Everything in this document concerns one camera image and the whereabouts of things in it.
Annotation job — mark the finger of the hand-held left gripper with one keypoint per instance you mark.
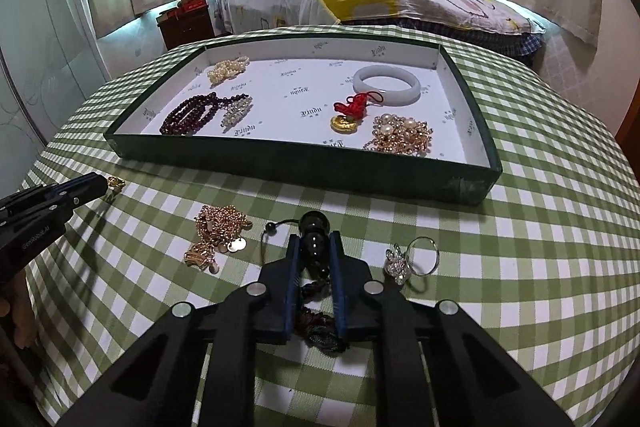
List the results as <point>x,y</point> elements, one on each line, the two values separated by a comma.
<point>65,192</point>

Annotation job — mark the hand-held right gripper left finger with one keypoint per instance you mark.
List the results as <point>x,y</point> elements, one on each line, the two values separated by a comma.
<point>235,327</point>

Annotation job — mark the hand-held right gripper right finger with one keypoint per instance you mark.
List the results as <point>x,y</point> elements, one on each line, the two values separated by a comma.
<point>395,332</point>

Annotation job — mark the small gold flower charm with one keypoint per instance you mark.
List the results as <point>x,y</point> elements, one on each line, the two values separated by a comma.
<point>116,183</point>

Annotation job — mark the black bead tassel pendant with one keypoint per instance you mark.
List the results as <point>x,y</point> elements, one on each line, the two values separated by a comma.
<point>315,242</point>

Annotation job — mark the dark green shallow box tray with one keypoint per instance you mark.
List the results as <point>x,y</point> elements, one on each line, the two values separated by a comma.
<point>300,177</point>

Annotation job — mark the silver crystal hair clip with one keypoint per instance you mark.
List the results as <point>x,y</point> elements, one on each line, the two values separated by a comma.
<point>236,113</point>

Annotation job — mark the pearl gold brooch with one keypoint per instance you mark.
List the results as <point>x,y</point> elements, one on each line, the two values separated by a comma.
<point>400,134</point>

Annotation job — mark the red knot gold ingot pendant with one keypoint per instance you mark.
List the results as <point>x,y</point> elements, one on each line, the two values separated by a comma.
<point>345,125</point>

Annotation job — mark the white jade bangle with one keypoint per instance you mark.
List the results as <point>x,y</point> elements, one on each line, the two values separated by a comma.
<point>387,97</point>

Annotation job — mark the person's left hand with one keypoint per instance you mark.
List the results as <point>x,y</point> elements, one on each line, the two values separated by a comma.
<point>24,312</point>

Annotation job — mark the glass sliding wardrobe door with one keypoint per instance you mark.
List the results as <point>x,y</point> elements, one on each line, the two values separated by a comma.
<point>45,57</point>

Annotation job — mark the dark wooden nightstand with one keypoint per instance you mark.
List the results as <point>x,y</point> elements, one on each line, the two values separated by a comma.
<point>187,32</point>

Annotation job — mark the red gift box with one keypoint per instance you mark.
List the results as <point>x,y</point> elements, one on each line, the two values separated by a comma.
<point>187,9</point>

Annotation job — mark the blue plaid under sheet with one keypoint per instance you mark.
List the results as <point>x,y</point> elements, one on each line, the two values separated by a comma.
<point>475,39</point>

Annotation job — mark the brown wooden door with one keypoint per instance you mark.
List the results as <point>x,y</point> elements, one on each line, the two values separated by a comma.
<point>631,122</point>

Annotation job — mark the patterned white yellow bedsheet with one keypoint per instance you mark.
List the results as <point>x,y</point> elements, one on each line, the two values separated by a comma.
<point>425,2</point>

